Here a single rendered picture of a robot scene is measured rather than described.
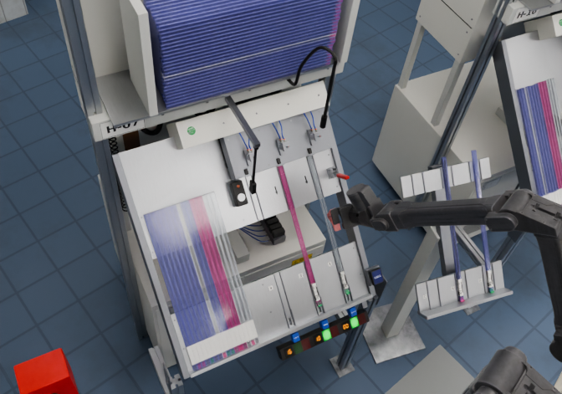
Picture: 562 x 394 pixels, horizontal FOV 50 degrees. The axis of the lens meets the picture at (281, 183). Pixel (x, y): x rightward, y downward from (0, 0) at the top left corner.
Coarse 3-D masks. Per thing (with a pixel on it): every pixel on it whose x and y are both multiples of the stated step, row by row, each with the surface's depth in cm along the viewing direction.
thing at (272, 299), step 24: (312, 264) 200; (336, 264) 203; (360, 264) 207; (264, 288) 194; (288, 288) 197; (336, 288) 203; (360, 288) 207; (264, 312) 194; (288, 312) 197; (312, 312) 200; (264, 336) 194
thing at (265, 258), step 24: (288, 216) 238; (264, 240) 230; (288, 240) 231; (312, 240) 232; (144, 264) 219; (240, 264) 222; (264, 264) 224; (288, 264) 233; (144, 288) 213; (144, 312) 244; (168, 360) 247
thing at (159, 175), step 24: (168, 144) 180; (216, 144) 186; (144, 168) 178; (168, 168) 181; (192, 168) 183; (216, 168) 186; (288, 168) 195; (144, 192) 178; (168, 192) 181; (192, 192) 184; (216, 192) 186; (264, 192) 192; (312, 192) 199; (336, 192) 202; (240, 216) 190; (264, 216) 193
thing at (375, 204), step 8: (360, 184) 170; (352, 192) 167; (360, 192) 165; (368, 192) 166; (352, 200) 168; (360, 200) 167; (368, 200) 166; (376, 200) 167; (360, 208) 168; (368, 208) 166; (376, 208) 167; (376, 224) 164; (384, 224) 162
